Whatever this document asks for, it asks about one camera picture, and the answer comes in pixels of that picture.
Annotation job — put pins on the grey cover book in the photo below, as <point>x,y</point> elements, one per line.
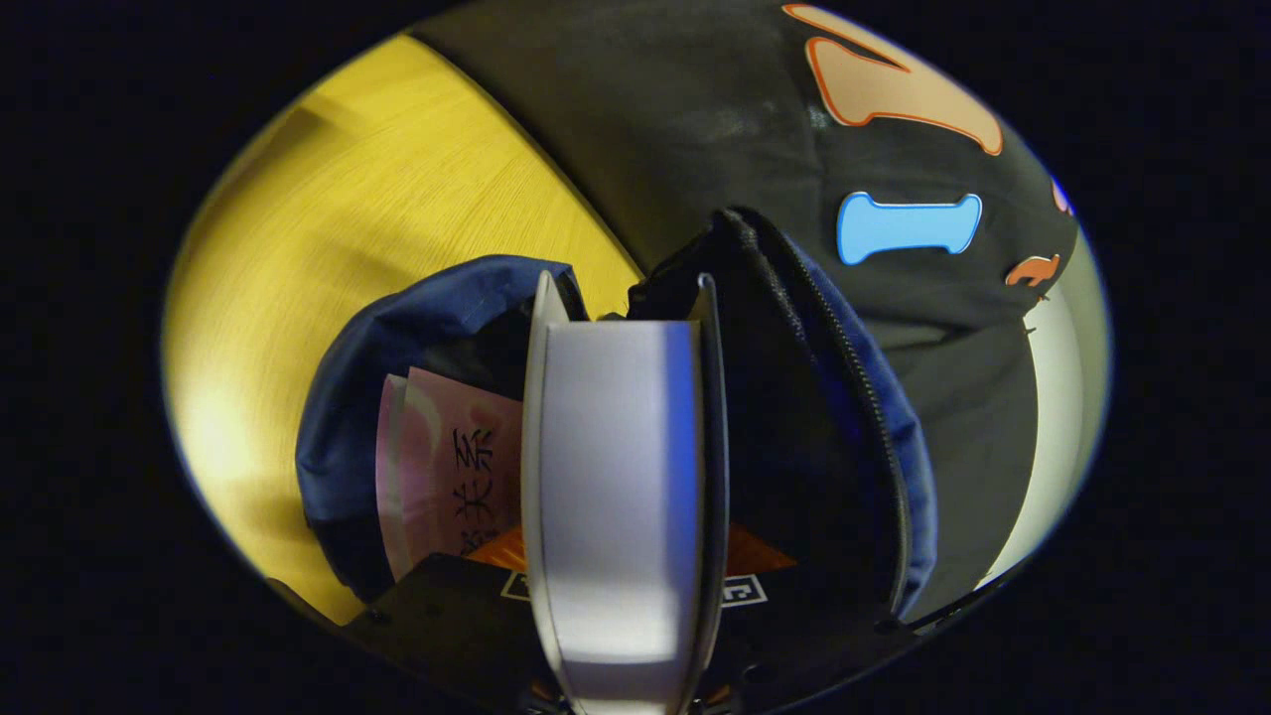
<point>616,477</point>

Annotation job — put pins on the black backdrop cloth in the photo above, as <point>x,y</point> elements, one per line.
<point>695,109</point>

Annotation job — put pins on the pink cover book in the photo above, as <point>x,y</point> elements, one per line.
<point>437,467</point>

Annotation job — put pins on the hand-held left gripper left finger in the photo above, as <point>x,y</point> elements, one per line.
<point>437,626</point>

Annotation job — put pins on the blue schoolbag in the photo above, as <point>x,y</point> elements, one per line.
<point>794,417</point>

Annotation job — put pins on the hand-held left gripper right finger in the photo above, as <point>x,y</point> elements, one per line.
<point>814,626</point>

